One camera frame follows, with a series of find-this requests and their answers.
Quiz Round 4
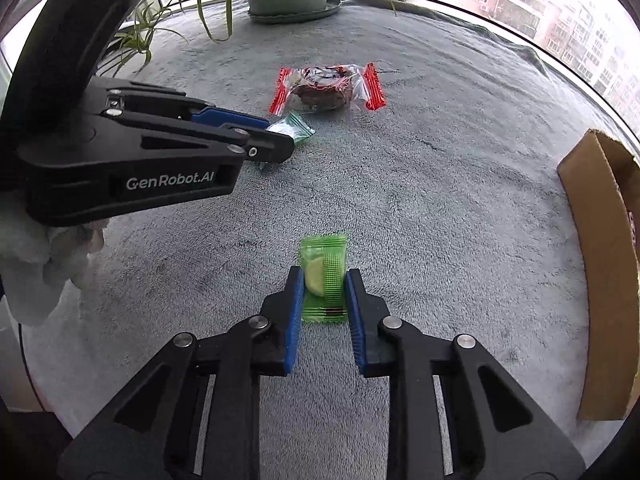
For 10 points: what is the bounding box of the green pot saucer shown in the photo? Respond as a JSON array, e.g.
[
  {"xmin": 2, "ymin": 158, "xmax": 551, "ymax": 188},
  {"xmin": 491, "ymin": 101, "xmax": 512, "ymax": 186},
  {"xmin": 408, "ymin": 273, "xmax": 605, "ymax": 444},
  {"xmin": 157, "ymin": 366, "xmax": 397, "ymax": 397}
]
[{"xmin": 246, "ymin": 0, "xmax": 343, "ymax": 24}]

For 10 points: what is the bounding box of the green leafy plant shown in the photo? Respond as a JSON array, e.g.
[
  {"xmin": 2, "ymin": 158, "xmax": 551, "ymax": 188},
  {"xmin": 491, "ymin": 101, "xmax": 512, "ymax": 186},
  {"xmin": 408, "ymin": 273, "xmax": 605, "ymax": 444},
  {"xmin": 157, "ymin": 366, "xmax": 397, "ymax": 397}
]
[{"xmin": 100, "ymin": 0, "xmax": 401, "ymax": 78}]

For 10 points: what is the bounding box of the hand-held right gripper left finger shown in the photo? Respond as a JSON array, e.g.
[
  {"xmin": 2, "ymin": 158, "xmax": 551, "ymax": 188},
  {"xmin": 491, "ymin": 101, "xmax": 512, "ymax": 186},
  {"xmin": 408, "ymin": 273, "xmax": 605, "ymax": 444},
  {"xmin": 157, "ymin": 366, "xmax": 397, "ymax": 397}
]
[{"xmin": 57, "ymin": 266, "xmax": 305, "ymax": 480}]

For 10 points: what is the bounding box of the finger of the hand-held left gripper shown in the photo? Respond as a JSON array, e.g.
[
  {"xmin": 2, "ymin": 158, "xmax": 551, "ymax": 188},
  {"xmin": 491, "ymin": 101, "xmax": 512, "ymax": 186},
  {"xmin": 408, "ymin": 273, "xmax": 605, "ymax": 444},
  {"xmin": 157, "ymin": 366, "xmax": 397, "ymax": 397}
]
[
  {"xmin": 107, "ymin": 88, "xmax": 272, "ymax": 131},
  {"xmin": 100, "ymin": 109, "xmax": 296, "ymax": 163}
]

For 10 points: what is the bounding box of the grey blanket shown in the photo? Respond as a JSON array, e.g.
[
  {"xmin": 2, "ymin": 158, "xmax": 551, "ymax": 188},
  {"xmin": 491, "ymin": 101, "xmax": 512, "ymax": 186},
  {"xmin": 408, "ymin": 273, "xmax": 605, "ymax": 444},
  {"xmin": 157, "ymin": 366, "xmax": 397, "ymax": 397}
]
[{"xmin": 20, "ymin": 0, "xmax": 640, "ymax": 480}]

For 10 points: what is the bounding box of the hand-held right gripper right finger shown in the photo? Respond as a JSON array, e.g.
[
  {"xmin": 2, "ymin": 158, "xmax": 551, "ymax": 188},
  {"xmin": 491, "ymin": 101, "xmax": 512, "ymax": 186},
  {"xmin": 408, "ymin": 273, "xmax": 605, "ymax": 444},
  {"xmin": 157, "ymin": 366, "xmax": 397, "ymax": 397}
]
[{"xmin": 345, "ymin": 268, "xmax": 586, "ymax": 480}]

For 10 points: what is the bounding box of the bright green candy packet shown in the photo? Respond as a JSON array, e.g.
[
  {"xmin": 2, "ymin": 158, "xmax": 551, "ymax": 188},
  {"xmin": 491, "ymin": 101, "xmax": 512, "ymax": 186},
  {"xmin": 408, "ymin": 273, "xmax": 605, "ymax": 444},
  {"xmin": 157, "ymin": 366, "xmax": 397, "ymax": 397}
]
[{"xmin": 299, "ymin": 232, "xmax": 349, "ymax": 323}]

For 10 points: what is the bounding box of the cardboard box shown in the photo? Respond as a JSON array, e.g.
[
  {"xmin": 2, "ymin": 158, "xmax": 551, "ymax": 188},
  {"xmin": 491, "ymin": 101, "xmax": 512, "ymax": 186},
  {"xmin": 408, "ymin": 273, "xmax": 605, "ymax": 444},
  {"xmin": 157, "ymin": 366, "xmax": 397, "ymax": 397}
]
[{"xmin": 556, "ymin": 129, "xmax": 640, "ymax": 422}]

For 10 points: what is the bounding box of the red wrapped brown snack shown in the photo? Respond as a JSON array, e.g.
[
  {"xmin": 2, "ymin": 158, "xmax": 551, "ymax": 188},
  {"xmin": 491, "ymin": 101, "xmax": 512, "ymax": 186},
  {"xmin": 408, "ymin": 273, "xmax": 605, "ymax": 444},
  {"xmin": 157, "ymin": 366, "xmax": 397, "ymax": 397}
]
[{"xmin": 269, "ymin": 62, "xmax": 387, "ymax": 116}]

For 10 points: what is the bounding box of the teal candy packet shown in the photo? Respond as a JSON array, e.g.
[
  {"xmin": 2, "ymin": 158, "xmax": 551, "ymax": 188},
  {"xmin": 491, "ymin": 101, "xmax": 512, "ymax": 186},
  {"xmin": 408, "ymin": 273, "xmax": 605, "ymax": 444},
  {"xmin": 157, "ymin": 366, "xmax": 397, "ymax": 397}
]
[{"xmin": 260, "ymin": 112, "xmax": 316, "ymax": 171}]

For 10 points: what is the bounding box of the person's left hand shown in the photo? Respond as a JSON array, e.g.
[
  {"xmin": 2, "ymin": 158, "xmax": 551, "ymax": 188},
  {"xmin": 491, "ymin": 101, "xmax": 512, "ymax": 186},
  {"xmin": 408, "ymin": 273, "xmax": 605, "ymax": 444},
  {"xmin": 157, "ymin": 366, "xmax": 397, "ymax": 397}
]
[{"xmin": 0, "ymin": 215, "xmax": 106, "ymax": 327}]

